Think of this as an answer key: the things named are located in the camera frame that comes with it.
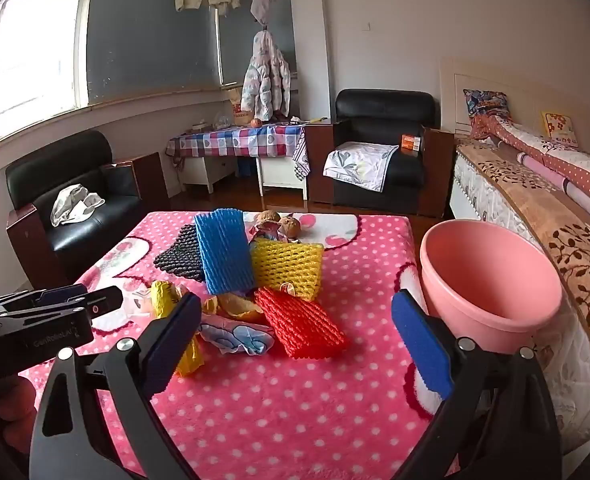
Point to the black foam net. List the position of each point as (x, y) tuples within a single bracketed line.
[(180, 255)]

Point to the bed with white headboard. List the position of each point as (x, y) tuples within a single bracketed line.
[(495, 195)]

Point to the blue foam net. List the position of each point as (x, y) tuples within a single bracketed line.
[(222, 250)]

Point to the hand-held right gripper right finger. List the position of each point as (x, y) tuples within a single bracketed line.
[(422, 345)]

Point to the walnut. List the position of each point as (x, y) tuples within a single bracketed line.
[(267, 217), (290, 225)]

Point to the brown paper bag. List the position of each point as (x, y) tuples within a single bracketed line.
[(237, 105)]

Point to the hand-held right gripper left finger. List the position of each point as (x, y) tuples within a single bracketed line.
[(172, 345)]

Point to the small orange peel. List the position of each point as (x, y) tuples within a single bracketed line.
[(211, 304)]

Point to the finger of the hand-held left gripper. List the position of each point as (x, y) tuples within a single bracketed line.
[(105, 301), (65, 292)]

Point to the black armchair with white cloth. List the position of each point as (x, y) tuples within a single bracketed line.
[(100, 220)]

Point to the crumpled white cloth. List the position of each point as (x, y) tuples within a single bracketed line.
[(72, 205)]

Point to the pink plastic bucket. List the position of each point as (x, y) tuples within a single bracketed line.
[(475, 310)]

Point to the large orange peel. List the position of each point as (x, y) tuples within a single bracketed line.
[(240, 307)]

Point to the yellow floral pillow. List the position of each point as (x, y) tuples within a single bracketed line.
[(560, 127)]

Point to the white desk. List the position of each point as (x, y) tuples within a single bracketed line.
[(280, 175)]

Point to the red foam net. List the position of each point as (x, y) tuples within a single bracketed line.
[(300, 325)]

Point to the person's left hand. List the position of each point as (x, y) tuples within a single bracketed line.
[(17, 402)]

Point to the window with grey blind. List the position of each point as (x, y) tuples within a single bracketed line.
[(35, 60)]

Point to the black armchair with floral cloth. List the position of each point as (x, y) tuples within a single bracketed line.
[(375, 105)]

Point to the yellow foam net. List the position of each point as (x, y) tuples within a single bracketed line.
[(285, 267)]

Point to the plaid covered side table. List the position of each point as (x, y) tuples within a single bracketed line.
[(240, 140)]

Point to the pink hanging hat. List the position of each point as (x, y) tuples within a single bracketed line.
[(264, 5)]

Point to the white patterned puffer jacket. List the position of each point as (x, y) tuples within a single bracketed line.
[(267, 85)]

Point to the yellow plastic wrapper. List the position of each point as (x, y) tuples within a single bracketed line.
[(160, 300)]

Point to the white floral cloth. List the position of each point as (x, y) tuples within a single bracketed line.
[(360, 165)]

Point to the orange box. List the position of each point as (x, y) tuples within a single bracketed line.
[(410, 142)]

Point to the blue patterned pillow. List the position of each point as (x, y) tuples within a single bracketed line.
[(487, 105)]

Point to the pink dotted quilt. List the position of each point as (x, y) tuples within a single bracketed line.
[(565, 165)]

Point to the pink blue cartoon wrapper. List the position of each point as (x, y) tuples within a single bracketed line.
[(235, 335)]

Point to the brown floral bed cover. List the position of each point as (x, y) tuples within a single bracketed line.
[(550, 220)]

